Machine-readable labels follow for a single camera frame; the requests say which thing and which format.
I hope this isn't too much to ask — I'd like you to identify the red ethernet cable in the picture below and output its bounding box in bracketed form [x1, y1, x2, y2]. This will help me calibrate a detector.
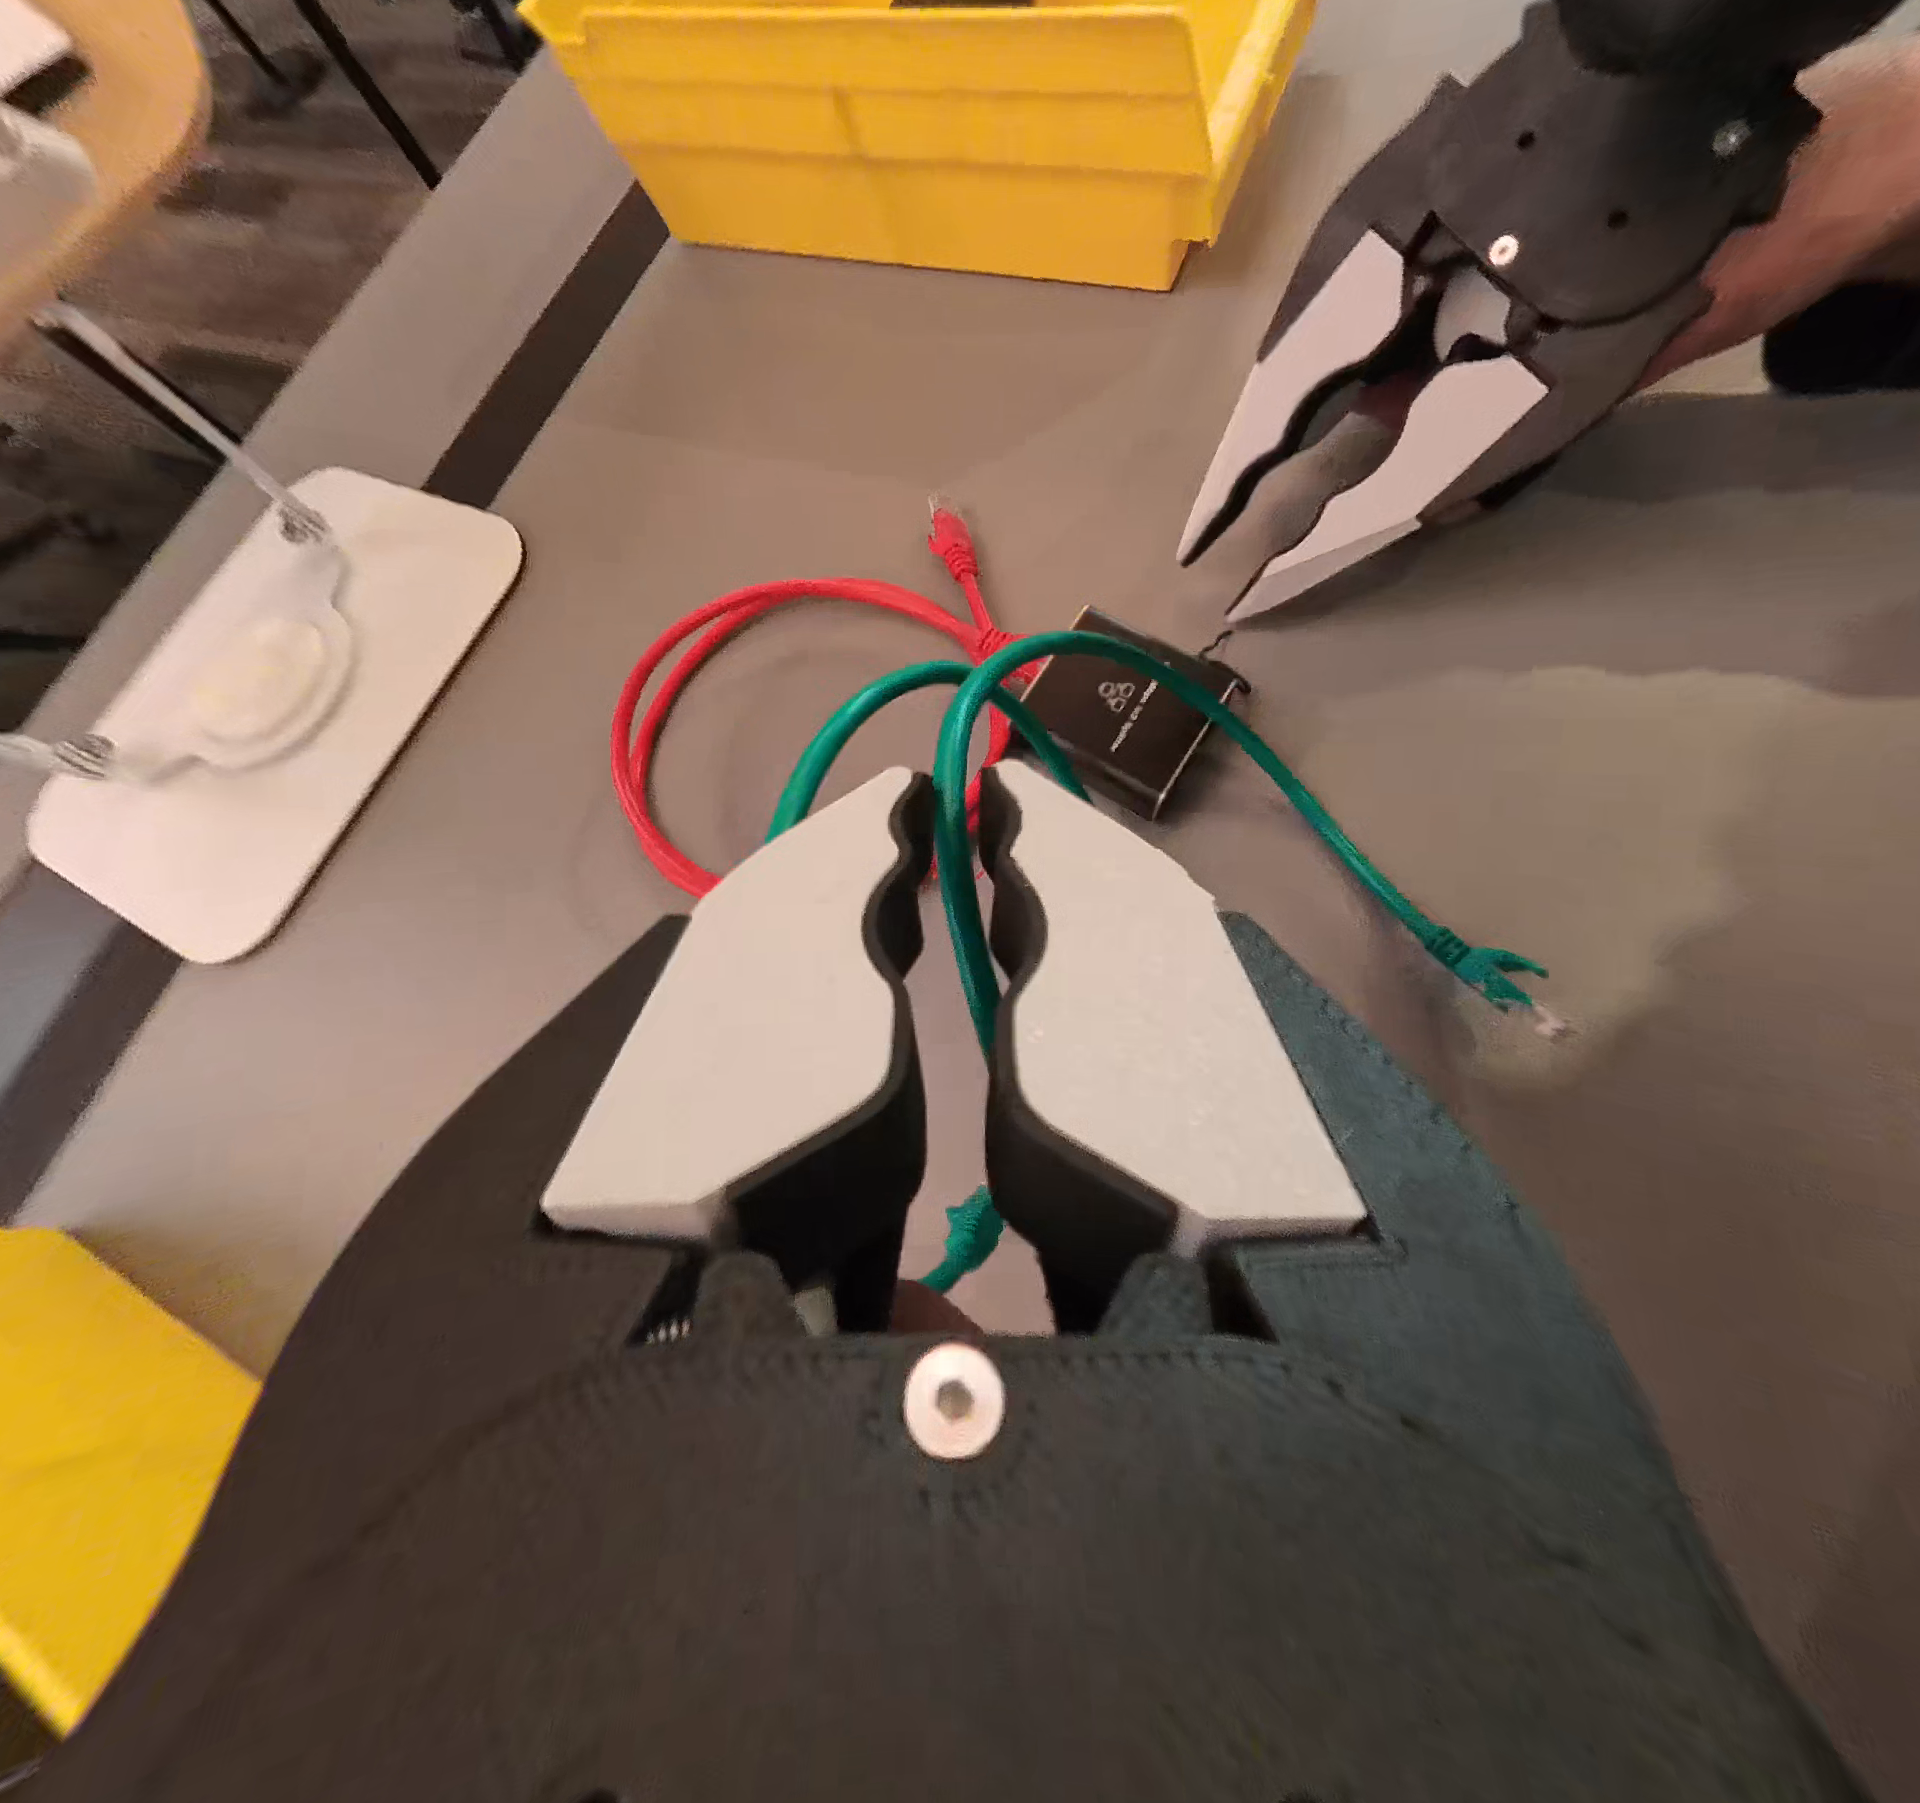
[611, 489, 1024, 905]

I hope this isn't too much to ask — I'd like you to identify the black ethernet port box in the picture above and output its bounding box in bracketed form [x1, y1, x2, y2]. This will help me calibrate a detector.
[1018, 606, 1254, 822]

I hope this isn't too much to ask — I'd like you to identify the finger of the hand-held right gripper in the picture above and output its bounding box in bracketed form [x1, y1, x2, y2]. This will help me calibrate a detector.
[1176, 229, 1418, 565]
[1229, 334, 1553, 622]

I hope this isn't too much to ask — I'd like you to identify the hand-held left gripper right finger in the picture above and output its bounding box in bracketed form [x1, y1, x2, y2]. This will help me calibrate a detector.
[975, 761, 1370, 1339]

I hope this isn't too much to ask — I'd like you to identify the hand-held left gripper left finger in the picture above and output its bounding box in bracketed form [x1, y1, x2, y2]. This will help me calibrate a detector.
[538, 765, 933, 1339]

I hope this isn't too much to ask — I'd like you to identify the person's right hand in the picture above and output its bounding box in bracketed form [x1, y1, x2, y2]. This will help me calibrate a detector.
[1643, 34, 1920, 396]

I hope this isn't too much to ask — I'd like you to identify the green ethernet cable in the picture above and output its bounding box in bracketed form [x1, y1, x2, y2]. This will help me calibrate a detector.
[766, 630, 1579, 1297]

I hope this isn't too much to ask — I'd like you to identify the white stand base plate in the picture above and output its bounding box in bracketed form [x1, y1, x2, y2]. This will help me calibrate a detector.
[27, 466, 526, 965]

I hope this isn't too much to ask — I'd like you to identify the wooden instruction board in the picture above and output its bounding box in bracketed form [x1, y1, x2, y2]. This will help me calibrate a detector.
[0, 0, 210, 364]

